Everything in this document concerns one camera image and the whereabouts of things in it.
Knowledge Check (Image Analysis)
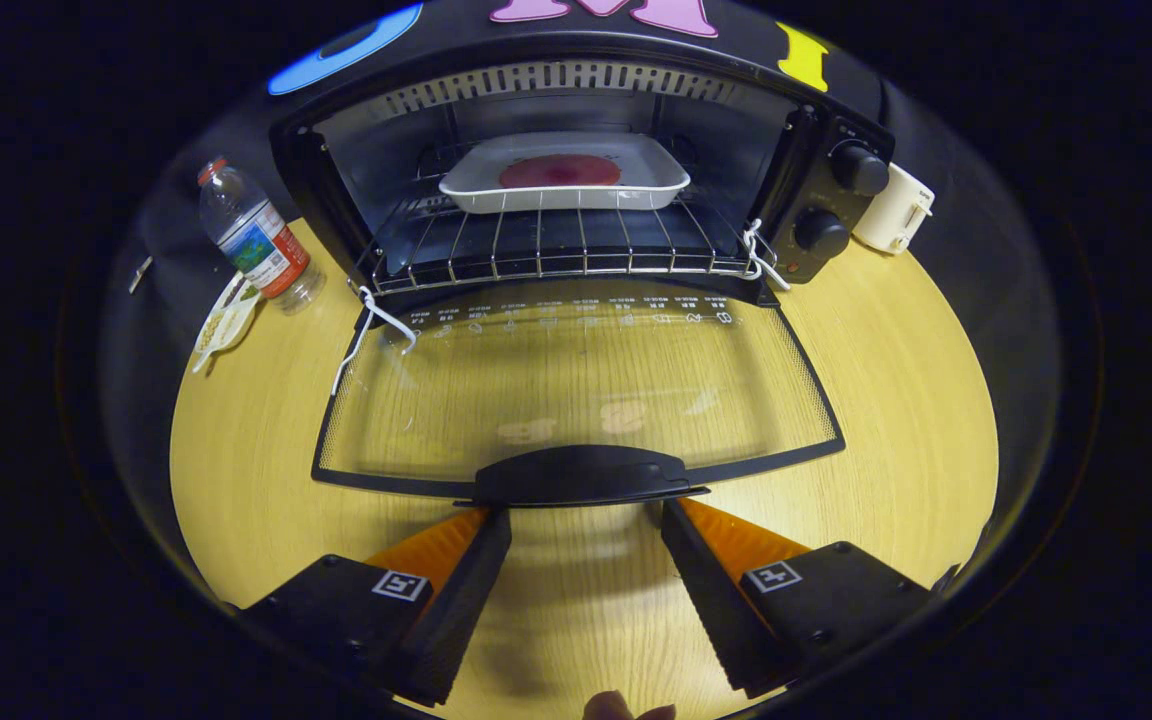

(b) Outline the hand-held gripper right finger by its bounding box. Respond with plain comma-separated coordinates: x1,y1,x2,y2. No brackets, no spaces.
660,497,937,699

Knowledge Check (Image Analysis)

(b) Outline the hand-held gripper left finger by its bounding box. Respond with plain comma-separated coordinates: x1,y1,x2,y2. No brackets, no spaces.
236,505,514,708

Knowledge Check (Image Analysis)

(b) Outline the metal wire oven rack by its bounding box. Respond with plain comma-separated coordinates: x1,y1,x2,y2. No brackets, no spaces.
368,140,755,294

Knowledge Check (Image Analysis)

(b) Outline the clear plastic water bottle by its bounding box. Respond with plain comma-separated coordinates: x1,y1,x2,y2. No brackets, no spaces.
198,157,325,314

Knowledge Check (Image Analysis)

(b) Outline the white string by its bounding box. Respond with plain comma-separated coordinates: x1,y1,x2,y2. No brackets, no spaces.
331,285,418,397
740,218,793,292

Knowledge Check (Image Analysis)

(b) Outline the white pop-up toaster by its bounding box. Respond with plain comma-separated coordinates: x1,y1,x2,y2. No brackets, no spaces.
854,162,936,255

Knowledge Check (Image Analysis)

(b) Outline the white square plate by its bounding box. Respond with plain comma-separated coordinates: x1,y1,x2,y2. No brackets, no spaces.
439,132,692,214

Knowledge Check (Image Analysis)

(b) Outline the black toaster oven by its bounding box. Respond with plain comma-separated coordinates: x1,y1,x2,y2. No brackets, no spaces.
269,35,895,509

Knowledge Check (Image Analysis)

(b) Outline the pink meat slice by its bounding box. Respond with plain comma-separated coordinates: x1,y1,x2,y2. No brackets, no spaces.
499,153,624,190

